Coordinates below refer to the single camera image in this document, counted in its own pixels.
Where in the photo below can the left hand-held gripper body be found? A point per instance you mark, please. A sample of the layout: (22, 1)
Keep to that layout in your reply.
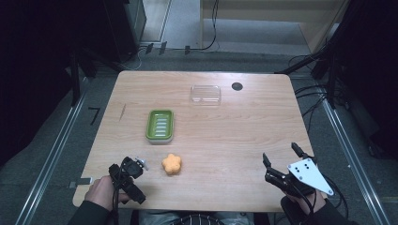
(131, 182)

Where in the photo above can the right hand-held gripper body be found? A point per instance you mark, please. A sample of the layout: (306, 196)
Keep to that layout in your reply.
(300, 176)

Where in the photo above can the green soap dish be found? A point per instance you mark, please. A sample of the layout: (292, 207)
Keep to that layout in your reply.
(160, 126)

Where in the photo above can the person's right hand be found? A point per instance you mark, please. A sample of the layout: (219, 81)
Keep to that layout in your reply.
(308, 201)

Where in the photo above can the person's left hand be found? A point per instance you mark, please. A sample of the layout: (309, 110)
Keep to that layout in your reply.
(101, 190)

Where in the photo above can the small grey tag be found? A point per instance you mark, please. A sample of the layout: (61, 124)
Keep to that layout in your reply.
(82, 182)

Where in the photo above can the black round table grommet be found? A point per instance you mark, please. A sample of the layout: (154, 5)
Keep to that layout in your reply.
(237, 86)

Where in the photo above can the clear plastic lid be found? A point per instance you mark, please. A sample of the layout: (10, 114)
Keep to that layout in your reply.
(206, 95)

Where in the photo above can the black metal stand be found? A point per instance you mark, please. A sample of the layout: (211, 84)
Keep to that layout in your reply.
(75, 78)
(316, 61)

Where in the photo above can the black plug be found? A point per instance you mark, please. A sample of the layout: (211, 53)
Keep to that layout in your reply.
(149, 48)
(163, 48)
(187, 50)

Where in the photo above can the black cabinet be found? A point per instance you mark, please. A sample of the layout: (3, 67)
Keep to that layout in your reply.
(125, 28)

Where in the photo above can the light wooden furniture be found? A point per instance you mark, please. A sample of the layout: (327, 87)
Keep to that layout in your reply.
(275, 7)

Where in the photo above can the metal floor rail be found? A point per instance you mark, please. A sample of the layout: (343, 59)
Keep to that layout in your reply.
(353, 159)
(51, 159)

